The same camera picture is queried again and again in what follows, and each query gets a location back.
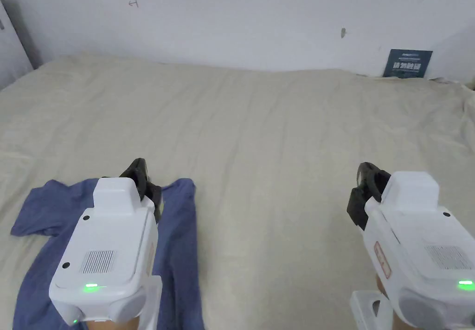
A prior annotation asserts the person's left hand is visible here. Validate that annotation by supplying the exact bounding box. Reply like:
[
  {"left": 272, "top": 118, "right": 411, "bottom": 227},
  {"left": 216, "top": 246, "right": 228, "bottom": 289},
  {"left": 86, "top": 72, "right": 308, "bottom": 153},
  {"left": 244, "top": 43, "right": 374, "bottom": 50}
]
[{"left": 78, "top": 317, "right": 142, "bottom": 330}]

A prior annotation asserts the bed with beige sheet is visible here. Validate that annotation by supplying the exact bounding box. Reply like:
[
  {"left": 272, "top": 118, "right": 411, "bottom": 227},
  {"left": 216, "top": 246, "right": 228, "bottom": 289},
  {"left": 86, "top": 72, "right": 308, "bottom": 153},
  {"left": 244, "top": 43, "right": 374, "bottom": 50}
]
[{"left": 0, "top": 54, "right": 475, "bottom": 330}]

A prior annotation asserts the person's right hand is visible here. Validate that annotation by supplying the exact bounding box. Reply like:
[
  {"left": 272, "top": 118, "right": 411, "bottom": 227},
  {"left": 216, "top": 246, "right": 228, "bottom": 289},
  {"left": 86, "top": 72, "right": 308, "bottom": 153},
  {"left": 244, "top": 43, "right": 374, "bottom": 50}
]
[{"left": 374, "top": 272, "right": 428, "bottom": 330}]

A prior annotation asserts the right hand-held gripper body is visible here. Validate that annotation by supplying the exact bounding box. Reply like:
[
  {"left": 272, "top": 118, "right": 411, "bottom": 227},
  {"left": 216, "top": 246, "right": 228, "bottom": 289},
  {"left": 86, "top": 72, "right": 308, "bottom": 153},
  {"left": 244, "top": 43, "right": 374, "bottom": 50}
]
[{"left": 347, "top": 171, "right": 475, "bottom": 330}]

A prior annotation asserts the dark blue shirt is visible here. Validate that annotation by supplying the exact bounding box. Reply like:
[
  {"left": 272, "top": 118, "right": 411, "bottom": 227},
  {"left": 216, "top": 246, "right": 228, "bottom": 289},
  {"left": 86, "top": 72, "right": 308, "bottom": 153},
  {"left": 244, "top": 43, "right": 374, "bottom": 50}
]
[{"left": 10, "top": 177, "right": 204, "bottom": 330}]

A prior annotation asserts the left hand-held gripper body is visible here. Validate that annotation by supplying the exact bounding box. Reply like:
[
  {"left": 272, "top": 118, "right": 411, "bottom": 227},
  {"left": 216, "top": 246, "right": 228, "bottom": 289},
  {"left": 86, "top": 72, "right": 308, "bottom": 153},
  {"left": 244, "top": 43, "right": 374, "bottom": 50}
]
[{"left": 49, "top": 176, "right": 163, "bottom": 325}]

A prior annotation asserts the dark blue printed card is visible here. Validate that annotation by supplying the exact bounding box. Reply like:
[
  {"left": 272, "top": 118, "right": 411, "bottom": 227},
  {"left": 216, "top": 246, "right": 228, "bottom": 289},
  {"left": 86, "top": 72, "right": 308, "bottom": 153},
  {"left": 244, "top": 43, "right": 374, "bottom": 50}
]
[{"left": 383, "top": 49, "right": 434, "bottom": 79}]

